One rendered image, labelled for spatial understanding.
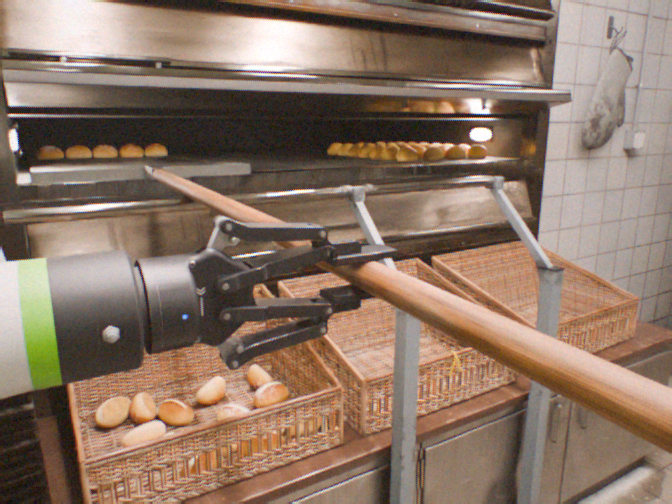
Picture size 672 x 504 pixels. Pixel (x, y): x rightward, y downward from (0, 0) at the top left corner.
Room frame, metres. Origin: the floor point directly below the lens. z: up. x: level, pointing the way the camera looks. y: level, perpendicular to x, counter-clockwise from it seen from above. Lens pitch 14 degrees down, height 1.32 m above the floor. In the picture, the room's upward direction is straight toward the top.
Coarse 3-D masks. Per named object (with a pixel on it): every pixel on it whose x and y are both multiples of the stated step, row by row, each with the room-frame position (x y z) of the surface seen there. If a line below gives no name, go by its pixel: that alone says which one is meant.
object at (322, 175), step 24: (336, 168) 1.67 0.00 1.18; (360, 168) 1.68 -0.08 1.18; (384, 168) 1.73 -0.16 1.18; (408, 168) 1.78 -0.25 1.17; (432, 168) 1.84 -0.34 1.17; (456, 168) 1.90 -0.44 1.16; (480, 168) 1.96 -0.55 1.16; (504, 168) 2.03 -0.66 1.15; (528, 168) 2.10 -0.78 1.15; (24, 192) 1.20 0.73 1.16; (48, 192) 1.23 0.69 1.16; (72, 192) 1.25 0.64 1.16; (96, 192) 1.28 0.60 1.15; (120, 192) 1.31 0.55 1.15; (144, 192) 1.34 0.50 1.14; (168, 192) 1.37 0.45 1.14
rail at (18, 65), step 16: (16, 64) 1.09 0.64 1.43; (32, 64) 1.11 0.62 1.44; (48, 64) 1.12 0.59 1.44; (64, 64) 1.14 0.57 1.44; (80, 64) 1.15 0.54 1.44; (256, 80) 1.35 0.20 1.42; (272, 80) 1.37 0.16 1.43; (288, 80) 1.40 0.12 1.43; (304, 80) 1.42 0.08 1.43; (320, 80) 1.45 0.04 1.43; (336, 80) 1.47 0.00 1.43; (352, 80) 1.50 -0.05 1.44; (368, 80) 1.53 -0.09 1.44; (384, 80) 1.56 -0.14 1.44
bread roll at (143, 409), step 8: (144, 392) 1.20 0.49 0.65; (136, 400) 1.15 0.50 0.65; (144, 400) 1.15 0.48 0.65; (152, 400) 1.20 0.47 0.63; (136, 408) 1.13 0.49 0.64; (144, 408) 1.13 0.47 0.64; (152, 408) 1.15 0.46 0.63; (136, 416) 1.12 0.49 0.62; (144, 416) 1.12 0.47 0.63; (152, 416) 1.14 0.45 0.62
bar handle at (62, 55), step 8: (8, 48) 1.13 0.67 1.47; (16, 48) 1.13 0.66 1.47; (24, 56) 1.14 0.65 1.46; (32, 56) 1.15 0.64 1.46; (40, 56) 1.16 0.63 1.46; (48, 56) 1.16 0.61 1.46; (56, 56) 1.17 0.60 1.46; (64, 56) 1.18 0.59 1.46; (72, 56) 1.18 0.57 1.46; (80, 56) 1.19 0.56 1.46; (88, 56) 1.20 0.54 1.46; (96, 56) 1.21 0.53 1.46; (104, 56) 1.22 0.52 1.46; (112, 56) 1.23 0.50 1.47; (120, 56) 1.23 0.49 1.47; (128, 56) 1.24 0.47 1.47; (136, 56) 1.25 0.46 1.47; (144, 56) 1.26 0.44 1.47; (160, 64) 1.28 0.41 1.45; (168, 64) 1.29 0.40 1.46
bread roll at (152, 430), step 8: (144, 424) 1.04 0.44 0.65; (152, 424) 1.05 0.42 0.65; (160, 424) 1.06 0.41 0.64; (128, 432) 1.02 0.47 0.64; (136, 432) 1.02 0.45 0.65; (144, 432) 1.02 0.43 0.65; (152, 432) 1.03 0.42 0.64; (160, 432) 1.04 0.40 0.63; (128, 440) 1.01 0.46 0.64; (136, 440) 1.01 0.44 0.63; (144, 440) 1.01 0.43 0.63
